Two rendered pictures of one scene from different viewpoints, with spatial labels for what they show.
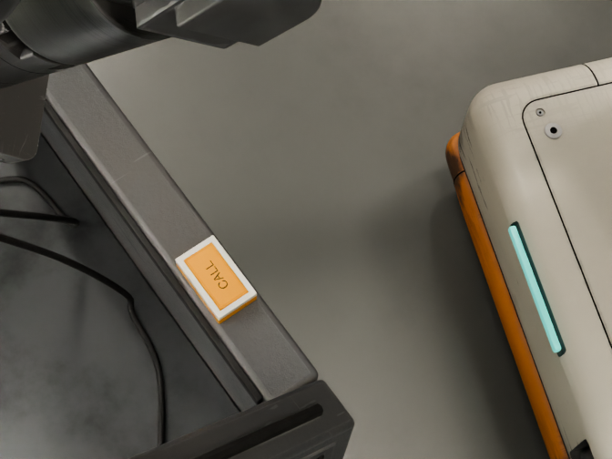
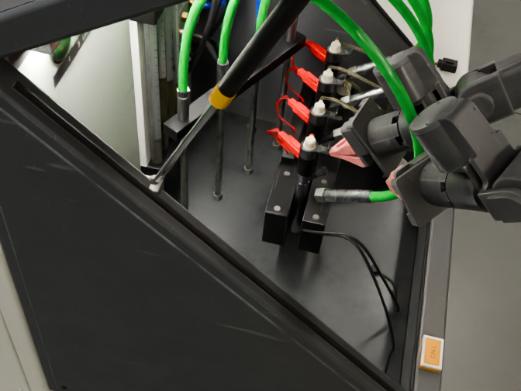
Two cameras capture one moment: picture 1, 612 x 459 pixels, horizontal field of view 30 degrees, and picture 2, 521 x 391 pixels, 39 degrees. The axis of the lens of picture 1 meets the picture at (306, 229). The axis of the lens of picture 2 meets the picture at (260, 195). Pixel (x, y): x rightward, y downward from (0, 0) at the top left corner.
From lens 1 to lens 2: 44 cm
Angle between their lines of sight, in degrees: 30
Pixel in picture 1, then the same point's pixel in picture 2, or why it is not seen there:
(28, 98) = (432, 212)
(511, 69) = not seen: outside the picture
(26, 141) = (422, 221)
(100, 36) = (466, 196)
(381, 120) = not seen: outside the picture
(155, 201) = (433, 314)
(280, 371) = not seen: outside the picture
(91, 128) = (433, 276)
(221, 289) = (430, 357)
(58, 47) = (453, 194)
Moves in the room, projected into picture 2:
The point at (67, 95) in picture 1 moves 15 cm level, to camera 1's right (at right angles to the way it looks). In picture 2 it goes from (435, 260) to (504, 329)
